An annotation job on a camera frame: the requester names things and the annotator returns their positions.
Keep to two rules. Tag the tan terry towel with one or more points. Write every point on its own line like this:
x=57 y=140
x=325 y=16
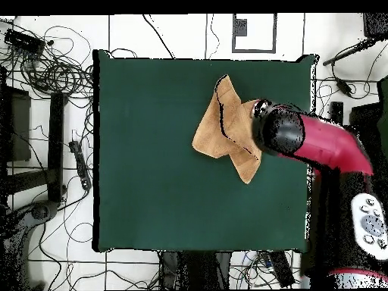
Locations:
x=212 y=139

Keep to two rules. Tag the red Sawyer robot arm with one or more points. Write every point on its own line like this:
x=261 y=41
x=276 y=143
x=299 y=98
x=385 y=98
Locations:
x=330 y=142

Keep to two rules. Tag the dark flat panel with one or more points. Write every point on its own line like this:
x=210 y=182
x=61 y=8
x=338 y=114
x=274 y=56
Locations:
x=18 y=127
x=365 y=116

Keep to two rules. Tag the black stand bar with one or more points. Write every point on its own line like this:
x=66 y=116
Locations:
x=336 y=110
x=56 y=145

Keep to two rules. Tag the black power adapter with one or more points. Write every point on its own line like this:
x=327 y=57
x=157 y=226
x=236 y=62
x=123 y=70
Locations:
x=344 y=87

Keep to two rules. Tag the black rod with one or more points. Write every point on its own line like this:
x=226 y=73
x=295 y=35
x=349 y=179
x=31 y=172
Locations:
x=348 y=51

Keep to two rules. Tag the dark green table cloth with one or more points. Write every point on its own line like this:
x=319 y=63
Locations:
x=145 y=182

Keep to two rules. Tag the black corner box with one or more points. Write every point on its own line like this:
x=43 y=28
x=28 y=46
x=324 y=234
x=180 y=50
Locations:
x=376 y=25

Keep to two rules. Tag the black power strip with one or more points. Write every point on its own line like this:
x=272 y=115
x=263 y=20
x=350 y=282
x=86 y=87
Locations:
x=80 y=165
x=280 y=269

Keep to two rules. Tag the black electronics box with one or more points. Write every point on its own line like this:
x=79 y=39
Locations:
x=24 y=41

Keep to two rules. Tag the grey rounded base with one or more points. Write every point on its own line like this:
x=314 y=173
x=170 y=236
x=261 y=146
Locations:
x=18 y=230

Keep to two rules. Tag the grey square frame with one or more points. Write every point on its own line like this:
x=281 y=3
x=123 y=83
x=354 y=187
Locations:
x=274 y=33

